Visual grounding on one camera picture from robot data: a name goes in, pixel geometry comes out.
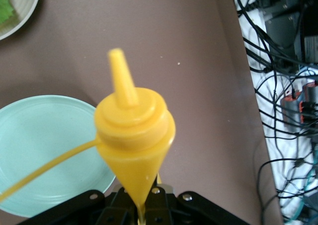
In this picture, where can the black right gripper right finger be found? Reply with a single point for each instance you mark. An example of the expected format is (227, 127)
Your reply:
(160, 210)

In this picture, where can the mint green plate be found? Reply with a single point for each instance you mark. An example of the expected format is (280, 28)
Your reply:
(37, 135)

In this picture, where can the yellow mustard squeeze bottle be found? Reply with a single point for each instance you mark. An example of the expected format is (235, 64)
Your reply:
(134, 135)

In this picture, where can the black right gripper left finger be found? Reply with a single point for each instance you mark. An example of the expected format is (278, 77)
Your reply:
(119, 210)

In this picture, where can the grey metal box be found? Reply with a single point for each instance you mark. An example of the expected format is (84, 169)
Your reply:
(280, 23)

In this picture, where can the beige plate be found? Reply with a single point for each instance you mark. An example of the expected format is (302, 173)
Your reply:
(27, 9)

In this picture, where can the grey orange power connector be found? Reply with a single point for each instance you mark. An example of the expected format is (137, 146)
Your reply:
(290, 109)
(310, 103)

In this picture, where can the green lettuce leaf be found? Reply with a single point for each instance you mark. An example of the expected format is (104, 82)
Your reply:
(5, 9)

